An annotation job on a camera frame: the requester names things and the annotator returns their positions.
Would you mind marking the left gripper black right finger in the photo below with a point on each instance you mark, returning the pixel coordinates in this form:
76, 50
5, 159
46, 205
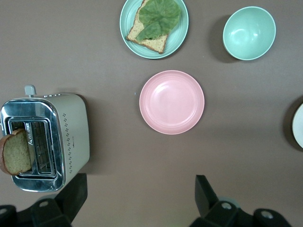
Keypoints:
208, 203

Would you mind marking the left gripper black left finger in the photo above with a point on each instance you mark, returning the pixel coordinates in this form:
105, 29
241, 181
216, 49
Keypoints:
68, 201

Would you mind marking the pink plate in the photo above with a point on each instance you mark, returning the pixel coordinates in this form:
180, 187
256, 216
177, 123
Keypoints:
171, 102

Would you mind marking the brown bread slice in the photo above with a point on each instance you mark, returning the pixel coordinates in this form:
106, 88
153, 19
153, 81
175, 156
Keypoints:
154, 44
16, 153

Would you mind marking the brown table mat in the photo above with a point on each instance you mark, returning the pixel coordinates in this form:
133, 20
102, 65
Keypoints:
142, 165

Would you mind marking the beige chrome toaster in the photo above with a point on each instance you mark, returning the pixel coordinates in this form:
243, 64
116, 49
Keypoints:
75, 123

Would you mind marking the beige plate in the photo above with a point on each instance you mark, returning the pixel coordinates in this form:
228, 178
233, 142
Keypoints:
298, 125

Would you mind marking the green plate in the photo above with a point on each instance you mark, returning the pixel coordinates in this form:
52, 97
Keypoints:
176, 35

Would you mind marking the green bowl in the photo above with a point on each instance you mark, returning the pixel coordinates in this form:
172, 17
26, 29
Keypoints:
248, 33

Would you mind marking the green lettuce leaf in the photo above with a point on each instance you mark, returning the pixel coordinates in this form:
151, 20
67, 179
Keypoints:
158, 16

